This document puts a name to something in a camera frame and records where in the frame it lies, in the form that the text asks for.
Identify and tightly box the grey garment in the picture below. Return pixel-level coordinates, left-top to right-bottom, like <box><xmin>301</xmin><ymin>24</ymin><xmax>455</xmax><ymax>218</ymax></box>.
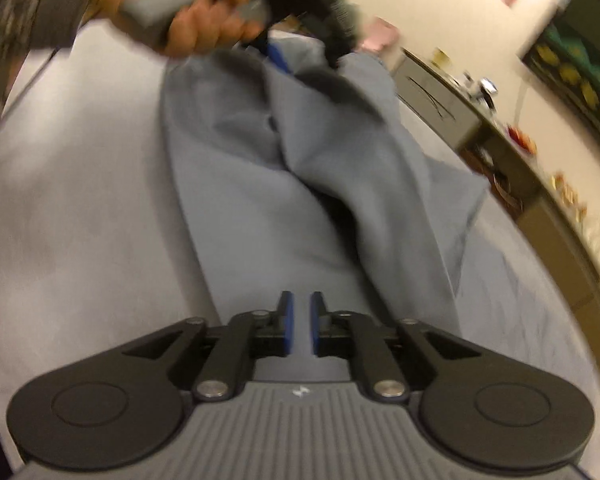
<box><xmin>160</xmin><ymin>37</ymin><xmax>486</xmax><ymax>382</ymax></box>

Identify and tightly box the person's left hand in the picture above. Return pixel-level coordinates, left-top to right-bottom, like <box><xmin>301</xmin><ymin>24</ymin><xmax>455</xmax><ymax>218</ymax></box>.
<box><xmin>87</xmin><ymin>0</ymin><xmax>263</xmax><ymax>58</ymax></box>

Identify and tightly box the pink plastic chair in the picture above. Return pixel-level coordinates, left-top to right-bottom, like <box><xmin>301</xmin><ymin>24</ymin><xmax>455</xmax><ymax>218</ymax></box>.
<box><xmin>358</xmin><ymin>16</ymin><xmax>400</xmax><ymax>55</ymax></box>

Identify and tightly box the long grey TV cabinet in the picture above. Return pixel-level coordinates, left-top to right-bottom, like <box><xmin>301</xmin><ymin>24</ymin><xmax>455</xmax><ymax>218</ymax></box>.
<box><xmin>393</xmin><ymin>49</ymin><xmax>600</xmax><ymax>369</ymax></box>

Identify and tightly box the small camera on tripod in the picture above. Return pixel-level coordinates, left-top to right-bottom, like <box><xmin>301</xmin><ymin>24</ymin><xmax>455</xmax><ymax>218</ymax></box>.
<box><xmin>471</xmin><ymin>78</ymin><xmax>498</xmax><ymax>112</ymax></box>

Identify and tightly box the wall painting green yellow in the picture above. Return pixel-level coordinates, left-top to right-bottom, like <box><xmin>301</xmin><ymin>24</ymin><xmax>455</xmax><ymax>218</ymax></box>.
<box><xmin>521</xmin><ymin>0</ymin><xmax>600</xmax><ymax>144</ymax></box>

